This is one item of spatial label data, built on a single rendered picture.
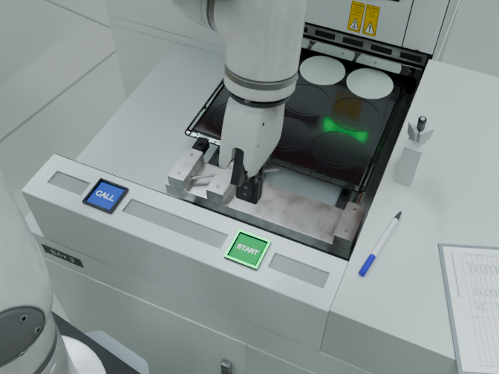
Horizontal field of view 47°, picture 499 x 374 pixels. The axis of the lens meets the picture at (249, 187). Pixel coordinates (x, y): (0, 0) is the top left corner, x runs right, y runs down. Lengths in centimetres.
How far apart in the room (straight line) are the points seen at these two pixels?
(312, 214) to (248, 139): 41
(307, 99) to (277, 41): 62
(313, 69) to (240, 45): 69
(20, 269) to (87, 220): 51
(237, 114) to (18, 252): 30
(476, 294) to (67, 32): 252
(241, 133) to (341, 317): 33
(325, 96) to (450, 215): 40
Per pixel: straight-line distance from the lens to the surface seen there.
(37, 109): 267
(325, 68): 130
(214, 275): 91
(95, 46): 294
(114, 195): 98
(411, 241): 94
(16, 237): 48
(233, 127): 66
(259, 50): 61
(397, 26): 124
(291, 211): 104
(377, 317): 85
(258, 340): 104
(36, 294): 50
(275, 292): 87
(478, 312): 90
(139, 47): 159
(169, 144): 124
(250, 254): 89
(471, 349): 87
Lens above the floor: 171
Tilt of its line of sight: 51 degrees down
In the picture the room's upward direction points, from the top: straight up
